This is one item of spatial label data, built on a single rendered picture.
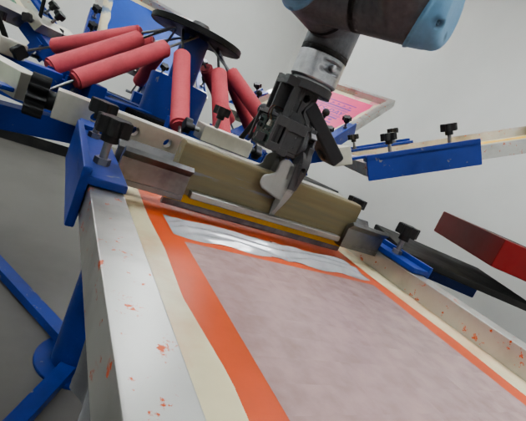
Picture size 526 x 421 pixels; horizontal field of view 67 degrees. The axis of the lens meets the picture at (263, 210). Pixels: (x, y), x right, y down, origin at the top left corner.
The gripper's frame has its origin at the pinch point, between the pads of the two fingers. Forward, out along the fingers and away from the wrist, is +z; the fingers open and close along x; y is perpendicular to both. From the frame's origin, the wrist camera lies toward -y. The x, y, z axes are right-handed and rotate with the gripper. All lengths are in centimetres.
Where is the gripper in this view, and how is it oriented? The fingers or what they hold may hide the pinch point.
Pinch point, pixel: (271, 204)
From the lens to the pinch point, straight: 66.4
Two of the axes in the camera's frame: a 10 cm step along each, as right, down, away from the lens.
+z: -3.9, 9.0, 1.9
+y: -8.2, -2.5, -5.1
